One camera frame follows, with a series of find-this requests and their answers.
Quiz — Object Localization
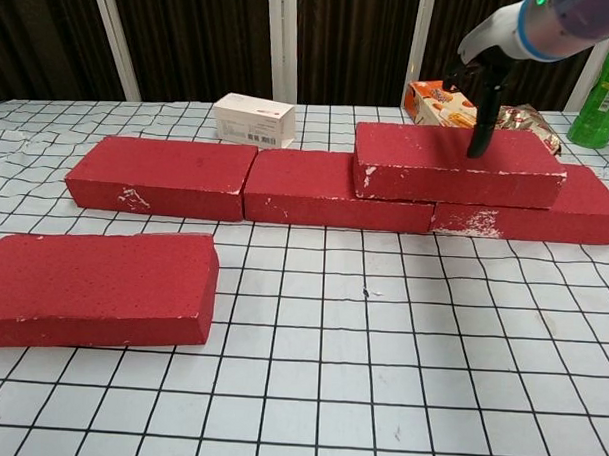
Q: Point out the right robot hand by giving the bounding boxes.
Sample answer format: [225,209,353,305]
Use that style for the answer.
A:
[439,0,532,161]

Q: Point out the red brick chipped white edges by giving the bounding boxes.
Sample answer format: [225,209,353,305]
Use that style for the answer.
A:
[351,121,570,211]

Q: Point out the red foam brick pitted surface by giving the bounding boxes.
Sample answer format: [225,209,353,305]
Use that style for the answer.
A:
[0,225,221,357]

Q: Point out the foil snack bag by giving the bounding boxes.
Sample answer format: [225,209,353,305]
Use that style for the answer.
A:
[491,102,565,157]

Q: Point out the orange snack box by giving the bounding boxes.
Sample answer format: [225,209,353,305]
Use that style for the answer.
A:
[400,77,481,129]

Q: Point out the green drink bottle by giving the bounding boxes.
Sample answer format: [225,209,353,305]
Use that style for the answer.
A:
[565,36,609,151]

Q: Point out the red brick large white patch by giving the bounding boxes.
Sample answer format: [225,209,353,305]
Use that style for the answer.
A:
[428,159,609,247]

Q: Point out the red foam brick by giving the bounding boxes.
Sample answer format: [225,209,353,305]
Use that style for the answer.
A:
[239,146,437,235]

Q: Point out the small white carton box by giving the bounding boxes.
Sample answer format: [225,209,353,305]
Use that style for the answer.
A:
[210,92,298,150]

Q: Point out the dark brown curtain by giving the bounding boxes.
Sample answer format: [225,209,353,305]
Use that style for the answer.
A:
[0,0,609,125]

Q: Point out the red foam brick scratched face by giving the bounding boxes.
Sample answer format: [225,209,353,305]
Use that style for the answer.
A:
[63,133,260,224]

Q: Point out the white black grid tablecloth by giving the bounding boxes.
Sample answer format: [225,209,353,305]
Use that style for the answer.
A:
[0,90,609,456]

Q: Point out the white frame post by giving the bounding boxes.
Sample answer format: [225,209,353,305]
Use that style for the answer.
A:
[86,0,145,102]
[403,0,438,109]
[563,41,609,114]
[263,0,301,105]

